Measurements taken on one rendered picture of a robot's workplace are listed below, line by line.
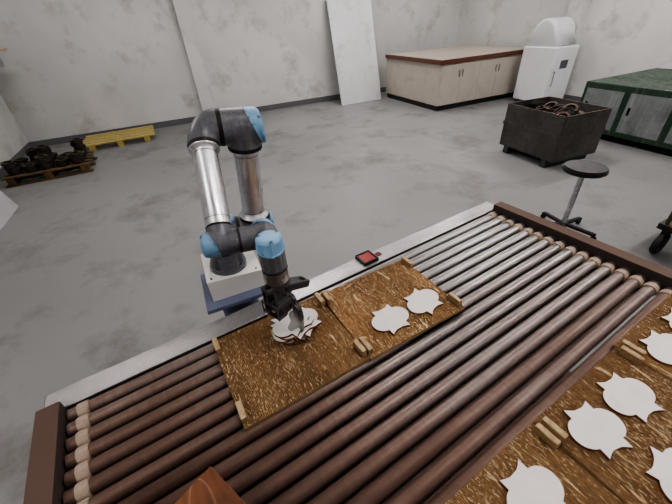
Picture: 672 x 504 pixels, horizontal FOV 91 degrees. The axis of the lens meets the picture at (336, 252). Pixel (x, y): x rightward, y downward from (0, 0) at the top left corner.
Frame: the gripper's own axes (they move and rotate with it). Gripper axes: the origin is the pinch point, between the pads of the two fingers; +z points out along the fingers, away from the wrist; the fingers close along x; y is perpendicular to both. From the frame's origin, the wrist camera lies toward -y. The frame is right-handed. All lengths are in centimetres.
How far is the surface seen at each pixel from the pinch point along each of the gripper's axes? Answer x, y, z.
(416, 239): 8, -78, 8
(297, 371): 11.7, 10.5, 5.5
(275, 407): 14.5, 22.6, 5.5
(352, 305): 9.2, -22.1, 5.5
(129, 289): -218, -4, 99
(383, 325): 24.1, -19.5, 4.5
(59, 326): -221, 49, 99
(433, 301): 33, -40, 5
